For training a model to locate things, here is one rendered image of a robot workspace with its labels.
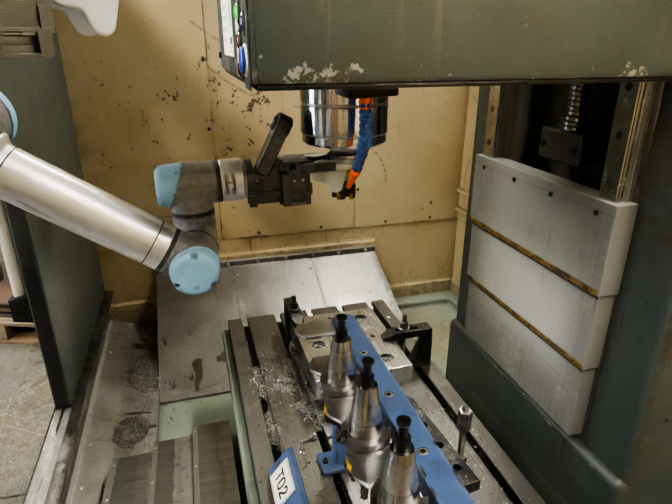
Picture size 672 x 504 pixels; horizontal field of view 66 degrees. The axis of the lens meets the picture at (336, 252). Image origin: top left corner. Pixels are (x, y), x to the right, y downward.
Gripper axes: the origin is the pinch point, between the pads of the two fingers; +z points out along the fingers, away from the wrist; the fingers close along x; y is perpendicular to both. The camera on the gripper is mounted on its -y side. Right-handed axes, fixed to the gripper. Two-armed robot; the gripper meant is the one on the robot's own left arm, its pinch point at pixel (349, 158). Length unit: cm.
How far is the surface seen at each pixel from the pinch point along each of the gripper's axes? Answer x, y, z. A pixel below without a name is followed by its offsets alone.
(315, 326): 15.9, 25.6, -11.7
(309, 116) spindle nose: 3.2, -8.6, -8.3
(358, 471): 49, 26, -15
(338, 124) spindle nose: 7.3, -7.5, -4.2
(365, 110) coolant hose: 19.3, -11.2, -3.6
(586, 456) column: 26, 61, 43
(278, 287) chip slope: -87, 68, -2
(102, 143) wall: -101, 11, -57
